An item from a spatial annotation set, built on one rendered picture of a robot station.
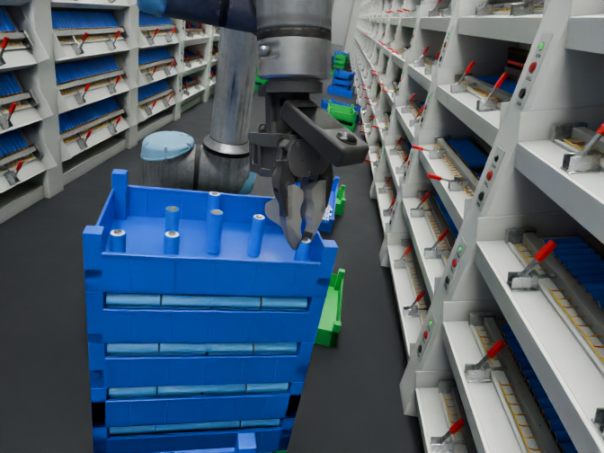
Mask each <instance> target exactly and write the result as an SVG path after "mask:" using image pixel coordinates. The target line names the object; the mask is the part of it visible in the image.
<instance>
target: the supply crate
mask: <svg viewBox="0 0 604 453"><path fill-rule="evenodd" d="M220 194H221V195H220V203H219V210H221V211H223V221H222V229H221V237H220V246H219V252H218V253H209V252H207V242H208V232H209V231H207V230H206V229H205V228H206V218H207V208H208V198H209V191H191V190H181V189H170V188H159V187H149V186H138V185H128V170H122V169H113V171H112V173H111V192H110V195H109V197H108V199H107V200H106V203H105V205H104V207H103V209H102V213H101V215H100V216H99V218H98V221H97V223H96V225H95V226H86V227H85V229H84V232H83V248H84V285H85V292H117V293H155V294H192V295H229V296H266V297H304V298H326V294H327V290H328V288H329V284H330V280H331V277H332V273H333V266H334V262H335V258H336V254H337V251H338V246H337V244H336V243H335V241H334V240H323V239H322V237H321V236H320V234H319V232H318V230H317V231H316V233H315V237H314V239H313V241H312V243H311V245H310V249H309V254H308V258H307V261H294V257H295V252H296V250H293V249H291V247H290V246H289V244H288V242H287V240H286V238H285V236H284V233H283V231H282V227H280V226H278V225H277V224H276V223H274V222H273V221H271V220H270V219H269V218H267V216H266V214H265V210H264V209H265V204H266V203H267V202H268V201H270V200H273V199H274V197H264V196H254V195H243V194H233V193H223V192H220ZM168 206H175V207H178V208H179V225H178V233H179V234H180V243H179V255H173V254H164V218H165V208H166V207H168ZM255 214H260V215H263V216H265V223H264V229H263V235H262V245H261V251H260V255H259V256H258V257H251V256H249V255H248V254H247V252H248V245H249V239H250V234H251V227H252V221H253V215H255ZM113 229H122V230H124V231H126V252H125V253H115V252H110V231H112V230H113Z"/></svg>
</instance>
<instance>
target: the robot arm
mask: <svg viewBox="0 0 604 453"><path fill-rule="evenodd" d="M137 5H138V8H139V10H140V11H142V12H143V13H150V14H152V15H154V16H155V17H161V16H164V17H169V18H174V19H179V20H184V21H189V22H198V23H204V24H208V25H214V26H219V27H220V33H219V43H218V63H217V73H216V83H215V93H214V103H213V113H212V123H211V133H210V134H209V135H207V136H206V137H204V140H203V145H196V144H194V140H193V138H192V137H190V136H189V135H188V134H185V133H182V132H178V131H161V132H156V133H153V134H151V135H149V136H147V137H146V138H145V139H144V140H143V142H142V149H141V154H140V156H141V186H149V187H159V188H170V189H181V190H191V191H217V192H223V193H233V194H243V195H249V194H250V193H251V191H252V189H253V186H254V182H255V178H256V174H257V173H258V174H259V176H264V177H271V183H272V188H273V192H274V195H275V197H274V199H273V200H270V201H268V202H267V203H266V204H265V209H264V210H265V214H266V216H267V218H269V219H270V220H271V221H273V222H274V223H276V224H277V225H278V226H280V227H282V231H283V233H284V236H285V238H286V240H287V242H288V244H289V246H290V247H291V249H293V250H297V249H298V246H299V244H300V242H301V240H302V238H303V236H302V234H301V223H302V219H303V220H305V221H306V228H305V231H304V236H305V237H308V238H309V239H310V240H311V243H312V241H313V239H314V237H315V233H316V231H317V229H318V228H319V226H320V224H321V221H322V219H323V216H324V211H325V209H326V208H327V206H328V202H329V199H330V195H331V191H332V187H333V166H332V164H333V165H334V166H335V167H343V166H349V165H355V164H363V163H364V161H365V159H366V156H367V154H368V152H369V145H367V144H366V143H365V142H364V141H362V140H361V139H360V138H358V137H357V136H356V135H354V134H353V133H352V132H351V131H349V130H348V129H347V128H345V127H344V126H343V125H342V124H341V123H340V122H339V121H338V120H336V119H335V118H334V117H332V116H331V115H330V114H329V113H327V112H326V111H325V110H323V109H322V108H321V107H319V106H318V105H317V104H316V103H314V102H313V101H311V100H309V94H310V93H323V82H320V80H327V79H329V78H330V77H331V55H332V0H137ZM257 67H258V77H259V78H260V79H264V80H269V82H265V83H266V85H258V96H265V124H261V125H260V126H259V128H258V132H249V126H250V118H251V112H252V106H253V94H254V87H255V80H256V73H257ZM262 125H265V126H264V129H261V126H262ZM248 132H249V140H248ZM295 182H300V189H299V188H298V186H297V185H296V184H295Z"/></svg>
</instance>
